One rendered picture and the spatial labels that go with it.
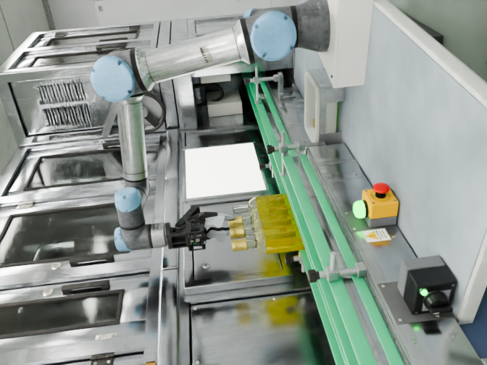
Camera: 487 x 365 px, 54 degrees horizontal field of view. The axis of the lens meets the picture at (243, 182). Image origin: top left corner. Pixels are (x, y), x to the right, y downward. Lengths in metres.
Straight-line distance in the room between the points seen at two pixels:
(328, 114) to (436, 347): 0.87
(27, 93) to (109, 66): 1.26
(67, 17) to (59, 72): 3.32
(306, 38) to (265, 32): 0.20
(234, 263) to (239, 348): 0.30
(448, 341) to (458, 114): 0.42
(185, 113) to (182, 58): 1.17
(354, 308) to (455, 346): 0.20
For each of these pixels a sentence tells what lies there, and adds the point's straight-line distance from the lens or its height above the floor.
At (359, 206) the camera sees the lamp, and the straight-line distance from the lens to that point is 1.22.
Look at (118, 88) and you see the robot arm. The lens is 1.29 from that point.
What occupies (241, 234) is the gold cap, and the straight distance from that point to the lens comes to 1.46.
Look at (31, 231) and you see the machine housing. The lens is 1.99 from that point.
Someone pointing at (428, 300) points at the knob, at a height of 0.81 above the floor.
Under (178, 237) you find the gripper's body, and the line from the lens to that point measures 1.48.
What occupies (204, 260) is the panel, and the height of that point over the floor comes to 1.25.
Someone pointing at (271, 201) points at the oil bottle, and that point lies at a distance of 1.54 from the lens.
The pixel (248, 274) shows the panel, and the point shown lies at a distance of 1.50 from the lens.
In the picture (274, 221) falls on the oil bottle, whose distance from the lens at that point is 1.46.
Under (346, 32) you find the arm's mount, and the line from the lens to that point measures 1.33.
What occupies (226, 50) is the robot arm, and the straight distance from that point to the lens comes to 1.26.
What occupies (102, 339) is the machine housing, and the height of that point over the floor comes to 1.55.
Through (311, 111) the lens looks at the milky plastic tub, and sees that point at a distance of 1.77.
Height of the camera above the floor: 1.20
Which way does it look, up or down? 4 degrees down
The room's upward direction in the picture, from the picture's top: 96 degrees counter-clockwise
